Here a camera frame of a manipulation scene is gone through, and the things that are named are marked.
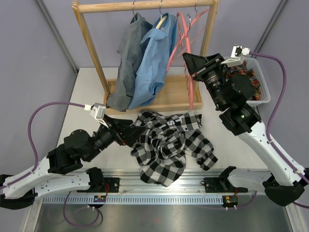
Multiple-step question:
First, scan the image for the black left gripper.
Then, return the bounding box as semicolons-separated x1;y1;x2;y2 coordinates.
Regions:
84;115;147;162

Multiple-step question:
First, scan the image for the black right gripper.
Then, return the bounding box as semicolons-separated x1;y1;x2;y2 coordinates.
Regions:
183;53;227;110

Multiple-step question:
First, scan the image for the pink hanger with chrome hook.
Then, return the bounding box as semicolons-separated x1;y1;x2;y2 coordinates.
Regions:
177;12;194;110

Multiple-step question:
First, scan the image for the black white checkered shirt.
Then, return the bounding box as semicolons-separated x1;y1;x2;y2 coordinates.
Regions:
131;110;218;187

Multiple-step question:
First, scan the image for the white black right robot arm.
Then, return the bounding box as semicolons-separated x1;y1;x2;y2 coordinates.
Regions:
183;47;309;206

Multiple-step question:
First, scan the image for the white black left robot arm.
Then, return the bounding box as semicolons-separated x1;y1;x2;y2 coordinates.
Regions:
0;116;145;210

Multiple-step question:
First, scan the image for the red plaid shirt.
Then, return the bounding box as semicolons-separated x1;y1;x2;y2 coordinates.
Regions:
226;60;261;101

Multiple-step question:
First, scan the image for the empty pink hanger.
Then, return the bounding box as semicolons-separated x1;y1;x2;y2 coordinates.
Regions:
167;8;210;72

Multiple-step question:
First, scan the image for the blue shirt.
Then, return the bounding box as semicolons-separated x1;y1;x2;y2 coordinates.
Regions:
128;13;177;110

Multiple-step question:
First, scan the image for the wooden hanger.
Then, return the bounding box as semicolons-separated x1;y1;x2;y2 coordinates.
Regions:
155;0;167;29

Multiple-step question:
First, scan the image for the grey shirt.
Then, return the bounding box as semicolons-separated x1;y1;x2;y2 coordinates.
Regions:
107;13;153;112

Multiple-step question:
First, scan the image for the wooden clothes rack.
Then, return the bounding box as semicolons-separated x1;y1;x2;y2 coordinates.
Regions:
71;0;219;114

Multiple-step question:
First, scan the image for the white plastic basket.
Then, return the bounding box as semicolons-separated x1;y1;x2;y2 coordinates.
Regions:
244;58;271;107

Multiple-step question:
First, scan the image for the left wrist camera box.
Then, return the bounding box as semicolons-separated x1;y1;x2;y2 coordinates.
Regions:
90;103;108;127

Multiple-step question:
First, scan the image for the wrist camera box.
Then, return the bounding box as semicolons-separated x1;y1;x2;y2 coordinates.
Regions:
221;45;250;67
90;103;108;127

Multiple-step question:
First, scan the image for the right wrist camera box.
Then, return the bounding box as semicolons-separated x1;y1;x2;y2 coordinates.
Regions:
221;45;250;67

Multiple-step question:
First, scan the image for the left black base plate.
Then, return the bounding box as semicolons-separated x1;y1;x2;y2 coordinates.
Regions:
98;177;120;193

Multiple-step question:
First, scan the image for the aluminium mounting rail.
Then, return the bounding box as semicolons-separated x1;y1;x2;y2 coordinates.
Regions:
32;169;296;196

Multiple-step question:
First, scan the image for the slotted grey cable duct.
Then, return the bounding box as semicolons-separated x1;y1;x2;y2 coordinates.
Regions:
43;194;223;205

